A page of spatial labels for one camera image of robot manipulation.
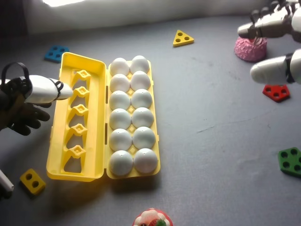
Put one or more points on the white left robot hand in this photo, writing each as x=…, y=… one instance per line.
x=40, y=90

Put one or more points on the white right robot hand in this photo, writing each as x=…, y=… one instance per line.
x=270, y=70

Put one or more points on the yellow egg carton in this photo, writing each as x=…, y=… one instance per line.
x=56, y=141

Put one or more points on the white toy egg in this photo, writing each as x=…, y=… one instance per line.
x=120, y=118
x=120, y=66
x=144, y=138
x=141, y=99
x=140, y=80
x=142, y=117
x=120, y=100
x=145, y=160
x=121, y=162
x=120, y=82
x=140, y=63
x=120, y=140

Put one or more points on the red pentagon holed block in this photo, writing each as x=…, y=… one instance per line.
x=266, y=91

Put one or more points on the pink toy cake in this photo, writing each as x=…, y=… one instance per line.
x=247, y=53

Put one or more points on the blue square holed block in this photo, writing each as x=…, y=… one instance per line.
x=50, y=56

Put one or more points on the green pentagon holed block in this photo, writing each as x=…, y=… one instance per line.
x=289, y=159

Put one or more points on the grey table cloth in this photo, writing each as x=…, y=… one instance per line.
x=211, y=141

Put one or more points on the yellow square holed block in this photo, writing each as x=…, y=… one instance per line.
x=24, y=181

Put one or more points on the yellow triangle holed block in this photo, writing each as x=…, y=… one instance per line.
x=175, y=44

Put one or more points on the strawberry toy cake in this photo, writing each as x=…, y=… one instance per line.
x=150, y=215

